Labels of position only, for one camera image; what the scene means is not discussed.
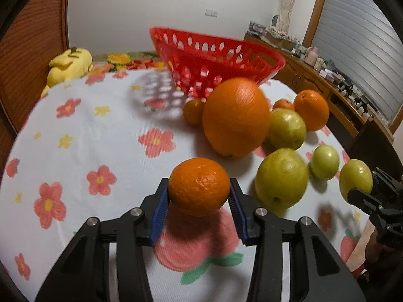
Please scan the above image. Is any red perforated plastic basket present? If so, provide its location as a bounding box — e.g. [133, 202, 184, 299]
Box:
[149, 27, 286, 99]

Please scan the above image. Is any large orange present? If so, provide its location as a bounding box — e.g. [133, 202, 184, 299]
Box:
[202, 77, 271, 158]

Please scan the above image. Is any green guava middle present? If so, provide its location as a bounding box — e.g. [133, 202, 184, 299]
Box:
[266, 108, 307, 150]

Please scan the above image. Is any brown louvered wardrobe door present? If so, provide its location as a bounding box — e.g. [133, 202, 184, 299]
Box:
[1, 0, 69, 167]

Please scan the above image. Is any white wall switch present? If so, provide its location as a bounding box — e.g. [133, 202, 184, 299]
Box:
[205, 9, 218, 18]

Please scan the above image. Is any yellow plush toy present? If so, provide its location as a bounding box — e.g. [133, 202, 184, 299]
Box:
[40, 47, 93, 98]

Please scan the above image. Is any wooden sideboard cabinet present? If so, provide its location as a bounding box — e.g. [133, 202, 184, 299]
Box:
[244, 33, 395, 152]

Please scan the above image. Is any bumpy mandarin orange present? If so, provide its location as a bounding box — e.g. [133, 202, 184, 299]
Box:
[168, 158, 230, 217]

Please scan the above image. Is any small green guava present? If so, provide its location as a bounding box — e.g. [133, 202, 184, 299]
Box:
[310, 144, 340, 181]

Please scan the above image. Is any person's right hand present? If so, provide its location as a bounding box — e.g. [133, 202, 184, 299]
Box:
[364, 228, 395, 271]

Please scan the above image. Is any yellow-green guava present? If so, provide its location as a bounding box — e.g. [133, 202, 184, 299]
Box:
[339, 159, 373, 201]

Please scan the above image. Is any grey window blind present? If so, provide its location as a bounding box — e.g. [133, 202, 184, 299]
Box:
[313, 0, 402, 121]

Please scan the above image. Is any small tangerine behind guava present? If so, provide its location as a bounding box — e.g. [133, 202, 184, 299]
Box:
[273, 99, 295, 111]

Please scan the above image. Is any large green guava front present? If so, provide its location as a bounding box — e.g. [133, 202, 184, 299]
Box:
[255, 148, 309, 213]

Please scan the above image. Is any medium orange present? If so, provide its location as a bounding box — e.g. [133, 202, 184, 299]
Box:
[293, 89, 329, 132]

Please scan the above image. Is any pink jug on sideboard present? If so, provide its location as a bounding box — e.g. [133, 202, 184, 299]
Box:
[304, 46, 318, 67]

